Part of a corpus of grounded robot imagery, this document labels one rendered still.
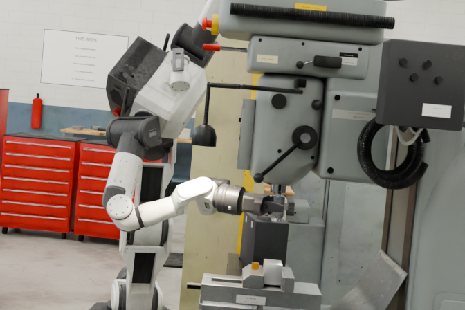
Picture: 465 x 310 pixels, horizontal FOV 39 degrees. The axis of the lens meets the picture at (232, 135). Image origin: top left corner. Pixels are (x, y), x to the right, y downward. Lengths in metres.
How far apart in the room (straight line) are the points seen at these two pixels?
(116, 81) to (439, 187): 1.09
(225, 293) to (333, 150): 0.51
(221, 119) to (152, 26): 7.48
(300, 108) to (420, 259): 0.53
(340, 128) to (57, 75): 9.62
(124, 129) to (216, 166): 1.60
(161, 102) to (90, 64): 8.99
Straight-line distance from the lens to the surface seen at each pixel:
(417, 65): 1.66
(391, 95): 1.64
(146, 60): 2.29
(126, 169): 2.09
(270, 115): 1.87
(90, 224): 6.72
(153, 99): 2.21
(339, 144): 1.88
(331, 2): 1.88
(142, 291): 2.73
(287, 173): 1.90
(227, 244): 3.77
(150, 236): 2.59
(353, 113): 1.88
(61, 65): 11.29
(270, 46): 1.85
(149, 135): 2.15
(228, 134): 3.69
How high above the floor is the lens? 1.54
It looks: 3 degrees down
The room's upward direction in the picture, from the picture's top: 5 degrees clockwise
